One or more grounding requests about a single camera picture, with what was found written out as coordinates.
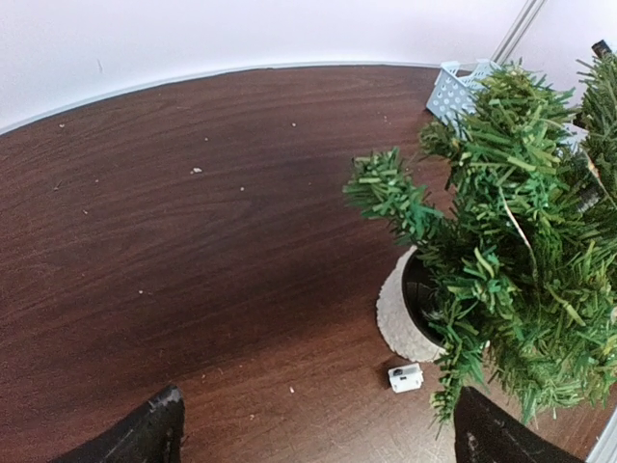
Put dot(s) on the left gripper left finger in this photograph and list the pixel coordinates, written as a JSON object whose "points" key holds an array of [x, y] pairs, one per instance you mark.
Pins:
{"points": [[152, 432]]}

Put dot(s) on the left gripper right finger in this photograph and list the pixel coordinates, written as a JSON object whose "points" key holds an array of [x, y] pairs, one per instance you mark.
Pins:
{"points": [[486, 433]]}

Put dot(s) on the white battery box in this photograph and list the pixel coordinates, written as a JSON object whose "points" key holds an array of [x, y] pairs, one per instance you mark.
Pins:
{"points": [[405, 378]]}

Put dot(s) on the small green christmas tree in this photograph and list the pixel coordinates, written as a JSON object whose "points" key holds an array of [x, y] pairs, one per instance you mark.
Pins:
{"points": [[524, 265]]}

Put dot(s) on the white tree pot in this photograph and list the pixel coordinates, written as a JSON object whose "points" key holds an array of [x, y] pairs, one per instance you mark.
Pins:
{"points": [[406, 309]]}

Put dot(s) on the blue plastic basket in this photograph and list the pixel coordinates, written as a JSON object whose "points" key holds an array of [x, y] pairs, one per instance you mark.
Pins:
{"points": [[495, 113]]}

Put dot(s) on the right aluminium frame post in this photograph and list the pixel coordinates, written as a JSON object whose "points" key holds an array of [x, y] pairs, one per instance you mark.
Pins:
{"points": [[522, 23]]}

